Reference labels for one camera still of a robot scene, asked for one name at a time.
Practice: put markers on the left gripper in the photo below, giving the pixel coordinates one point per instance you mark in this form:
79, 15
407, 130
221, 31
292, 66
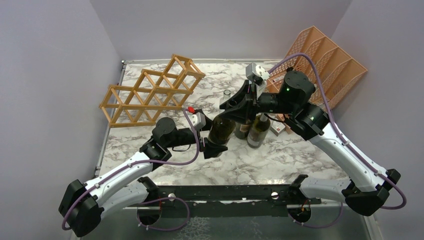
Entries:
209, 149

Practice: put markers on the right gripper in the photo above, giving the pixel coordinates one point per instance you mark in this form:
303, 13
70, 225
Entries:
236, 112

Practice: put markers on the dark green wine bottle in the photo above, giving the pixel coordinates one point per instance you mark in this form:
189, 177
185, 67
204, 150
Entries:
221, 130
258, 131
242, 130

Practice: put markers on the clear glass bottle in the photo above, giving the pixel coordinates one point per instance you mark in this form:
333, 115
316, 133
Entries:
226, 96

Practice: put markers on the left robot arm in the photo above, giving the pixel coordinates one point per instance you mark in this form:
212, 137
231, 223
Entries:
85, 205

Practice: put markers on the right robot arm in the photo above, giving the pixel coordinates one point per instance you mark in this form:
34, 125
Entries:
368, 185

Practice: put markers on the wooden wine rack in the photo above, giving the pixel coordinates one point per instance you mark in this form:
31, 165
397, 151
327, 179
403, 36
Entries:
154, 92

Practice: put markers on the small white box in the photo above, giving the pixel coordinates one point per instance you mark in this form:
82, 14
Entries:
277, 127

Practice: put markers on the orange plastic file organizer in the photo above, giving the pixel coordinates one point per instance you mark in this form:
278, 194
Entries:
338, 71

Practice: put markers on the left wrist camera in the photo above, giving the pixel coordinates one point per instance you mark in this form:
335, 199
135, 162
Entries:
195, 118

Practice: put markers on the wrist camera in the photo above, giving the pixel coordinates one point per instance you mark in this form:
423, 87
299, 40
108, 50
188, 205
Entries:
257, 74
195, 118

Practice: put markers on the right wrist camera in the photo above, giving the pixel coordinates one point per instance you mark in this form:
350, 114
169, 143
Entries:
257, 74

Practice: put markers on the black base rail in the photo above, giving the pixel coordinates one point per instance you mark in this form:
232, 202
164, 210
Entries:
226, 201

